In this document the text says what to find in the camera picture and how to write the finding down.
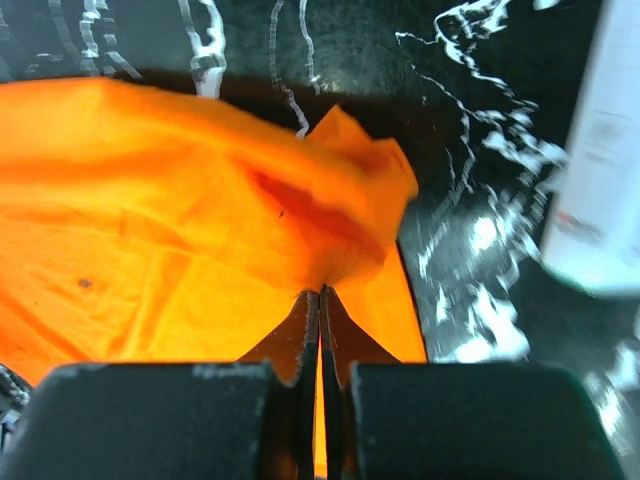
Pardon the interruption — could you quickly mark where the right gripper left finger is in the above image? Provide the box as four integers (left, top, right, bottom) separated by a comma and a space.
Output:
1, 292, 319, 479

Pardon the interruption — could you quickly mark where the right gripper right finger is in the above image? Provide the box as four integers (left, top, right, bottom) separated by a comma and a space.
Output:
319, 288, 624, 479

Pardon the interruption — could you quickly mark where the orange t shirt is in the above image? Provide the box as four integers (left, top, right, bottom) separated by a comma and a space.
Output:
1, 78, 426, 479

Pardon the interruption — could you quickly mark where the green book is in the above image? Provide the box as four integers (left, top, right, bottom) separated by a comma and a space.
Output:
540, 1, 639, 296

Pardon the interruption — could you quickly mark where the black marble pattern mat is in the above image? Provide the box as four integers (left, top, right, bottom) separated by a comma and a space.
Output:
1, 1, 639, 461

